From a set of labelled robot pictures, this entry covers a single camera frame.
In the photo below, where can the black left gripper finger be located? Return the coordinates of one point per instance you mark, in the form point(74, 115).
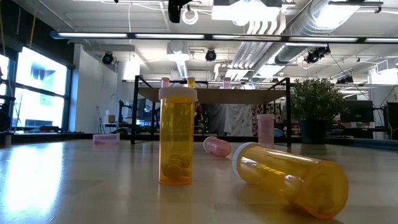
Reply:
point(174, 12)

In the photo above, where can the wooden shelf black metal legs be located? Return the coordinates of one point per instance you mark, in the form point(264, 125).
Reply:
point(217, 96)

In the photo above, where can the black round ceiling spotlight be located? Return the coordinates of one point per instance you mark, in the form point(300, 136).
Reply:
point(211, 55)
point(108, 58)

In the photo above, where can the white ceiling air unit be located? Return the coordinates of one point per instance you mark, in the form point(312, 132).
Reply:
point(242, 12)

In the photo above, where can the long linear ceiling light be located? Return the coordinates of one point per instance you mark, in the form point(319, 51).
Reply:
point(93, 35)

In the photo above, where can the white patterned hanging cloth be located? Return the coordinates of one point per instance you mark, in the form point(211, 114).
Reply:
point(236, 119)

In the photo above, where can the small cardboard box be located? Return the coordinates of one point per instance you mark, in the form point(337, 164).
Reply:
point(109, 119)

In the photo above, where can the black ceiling track light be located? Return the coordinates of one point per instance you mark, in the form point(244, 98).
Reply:
point(315, 55)

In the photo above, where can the large bright window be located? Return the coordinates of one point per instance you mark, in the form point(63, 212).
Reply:
point(40, 93)

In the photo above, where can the potted green plant dark pot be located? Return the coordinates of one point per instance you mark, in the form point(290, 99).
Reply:
point(314, 102)

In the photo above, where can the black computer monitor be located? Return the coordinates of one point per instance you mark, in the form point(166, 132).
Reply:
point(393, 118)
point(357, 111)

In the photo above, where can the silver ventilation duct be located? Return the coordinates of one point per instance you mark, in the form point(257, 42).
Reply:
point(311, 21)

